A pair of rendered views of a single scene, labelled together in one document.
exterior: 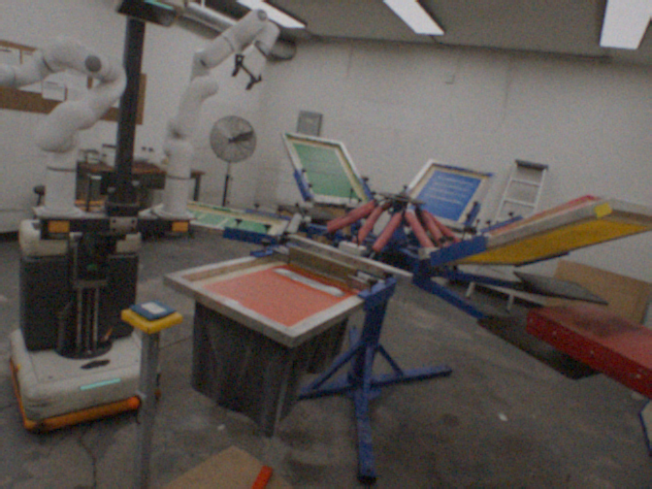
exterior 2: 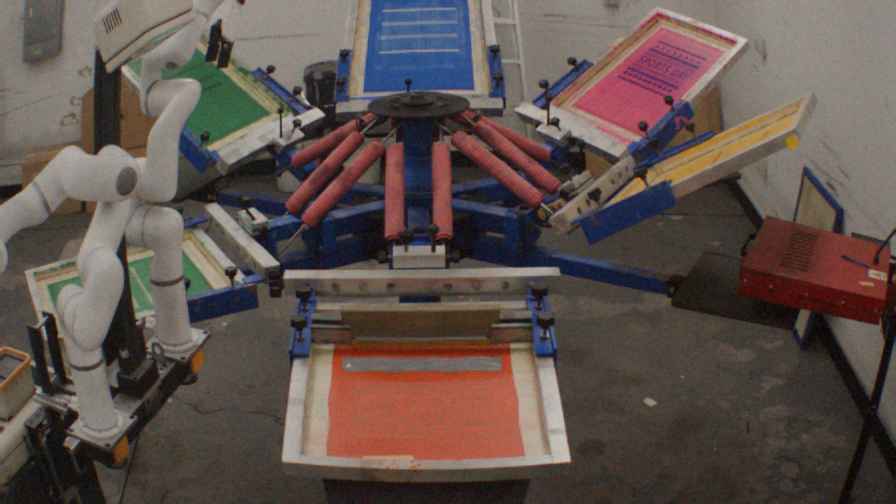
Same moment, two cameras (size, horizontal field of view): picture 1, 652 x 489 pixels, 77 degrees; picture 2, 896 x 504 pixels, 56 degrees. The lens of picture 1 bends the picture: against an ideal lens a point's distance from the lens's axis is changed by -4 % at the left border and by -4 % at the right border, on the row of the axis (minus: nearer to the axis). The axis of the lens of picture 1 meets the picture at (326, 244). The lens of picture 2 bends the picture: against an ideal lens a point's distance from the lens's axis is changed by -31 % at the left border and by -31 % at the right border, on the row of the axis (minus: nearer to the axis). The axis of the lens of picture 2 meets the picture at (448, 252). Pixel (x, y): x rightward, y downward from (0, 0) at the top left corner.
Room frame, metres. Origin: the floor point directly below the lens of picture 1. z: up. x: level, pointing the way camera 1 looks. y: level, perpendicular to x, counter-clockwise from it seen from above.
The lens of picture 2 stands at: (-0.33, 1.17, 2.21)
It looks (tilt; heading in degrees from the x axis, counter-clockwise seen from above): 23 degrees down; 330
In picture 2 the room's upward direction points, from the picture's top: straight up
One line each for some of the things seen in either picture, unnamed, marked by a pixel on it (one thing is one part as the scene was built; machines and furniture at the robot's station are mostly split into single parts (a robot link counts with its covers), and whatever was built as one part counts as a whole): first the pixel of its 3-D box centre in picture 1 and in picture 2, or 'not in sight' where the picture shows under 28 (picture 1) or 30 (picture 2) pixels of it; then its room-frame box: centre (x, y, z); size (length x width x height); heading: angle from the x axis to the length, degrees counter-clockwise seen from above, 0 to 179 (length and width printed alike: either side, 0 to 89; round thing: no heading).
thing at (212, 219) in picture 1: (246, 211); (156, 249); (2.52, 0.51, 1.05); 1.08 x 0.61 x 0.23; 91
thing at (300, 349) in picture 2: (274, 255); (303, 334); (1.96, 0.24, 0.98); 0.30 x 0.05 x 0.07; 151
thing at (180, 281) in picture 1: (290, 284); (421, 386); (1.62, 0.11, 0.97); 0.79 x 0.58 x 0.04; 151
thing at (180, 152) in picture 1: (179, 158); (160, 242); (1.77, 0.67, 1.37); 0.13 x 0.10 x 0.16; 41
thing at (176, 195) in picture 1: (175, 195); (165, 308); (1.77, 0.68, 1.21); 0.16 x 0.13 x 0.15; 44
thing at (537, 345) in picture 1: (468, 305); (627, 273); (1.97, -0.75, 0.91); 1.34 x 0.40 x 0.08; 31
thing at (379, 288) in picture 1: (376, 293); (540, 333); (1.70, -0.25, 0.98); 0.30 x 0.05 x 0.07; 151
